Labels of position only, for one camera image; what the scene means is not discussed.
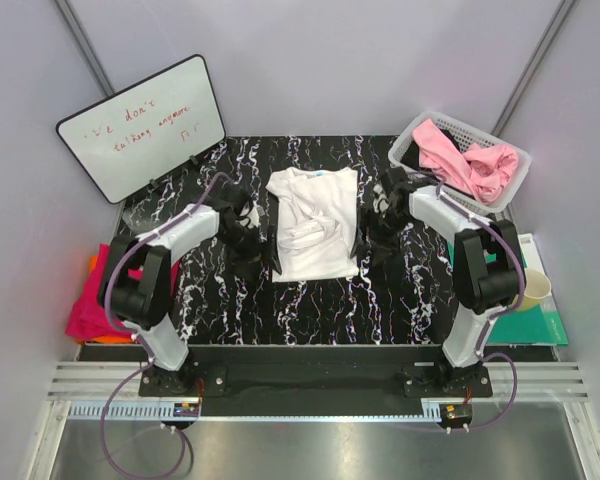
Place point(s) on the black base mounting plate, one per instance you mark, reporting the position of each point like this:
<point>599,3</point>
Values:
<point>415,371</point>

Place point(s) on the pink t shirt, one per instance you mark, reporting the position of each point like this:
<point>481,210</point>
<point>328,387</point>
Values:
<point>483,173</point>

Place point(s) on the yellow paper cup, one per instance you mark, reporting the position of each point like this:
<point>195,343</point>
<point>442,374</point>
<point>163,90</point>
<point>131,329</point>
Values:
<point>538,287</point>

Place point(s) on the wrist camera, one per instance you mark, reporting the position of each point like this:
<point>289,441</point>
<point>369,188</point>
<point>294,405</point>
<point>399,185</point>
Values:
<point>380,199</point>
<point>250,216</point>

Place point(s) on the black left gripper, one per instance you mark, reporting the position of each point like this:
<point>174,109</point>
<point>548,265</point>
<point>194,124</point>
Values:
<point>253,255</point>

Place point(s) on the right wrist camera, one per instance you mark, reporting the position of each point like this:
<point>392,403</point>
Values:
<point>380,199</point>

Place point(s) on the white plastic basket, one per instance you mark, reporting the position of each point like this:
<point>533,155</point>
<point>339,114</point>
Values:
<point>405,153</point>

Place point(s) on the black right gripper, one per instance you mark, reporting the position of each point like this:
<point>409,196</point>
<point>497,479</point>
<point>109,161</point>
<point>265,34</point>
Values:
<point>386,246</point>

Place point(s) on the whiteboard with red writing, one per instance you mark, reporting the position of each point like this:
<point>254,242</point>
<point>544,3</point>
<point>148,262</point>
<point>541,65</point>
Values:
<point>142,133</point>

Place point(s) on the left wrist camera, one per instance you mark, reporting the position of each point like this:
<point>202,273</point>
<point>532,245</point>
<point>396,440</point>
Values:
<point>250,216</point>

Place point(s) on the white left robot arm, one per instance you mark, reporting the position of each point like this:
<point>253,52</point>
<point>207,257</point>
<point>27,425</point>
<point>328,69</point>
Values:
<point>213,216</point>

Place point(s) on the green cutting mat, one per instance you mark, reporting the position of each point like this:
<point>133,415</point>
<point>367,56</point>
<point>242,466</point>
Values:
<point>540,325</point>

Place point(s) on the magenta folded t shirt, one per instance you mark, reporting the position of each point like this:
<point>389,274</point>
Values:
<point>128,292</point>

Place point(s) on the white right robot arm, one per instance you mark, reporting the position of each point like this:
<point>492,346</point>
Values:
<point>487,265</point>

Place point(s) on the white t shirt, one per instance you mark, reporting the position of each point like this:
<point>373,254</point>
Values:
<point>316,225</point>

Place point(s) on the aluminium rail frame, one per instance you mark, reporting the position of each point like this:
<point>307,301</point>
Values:
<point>111,390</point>

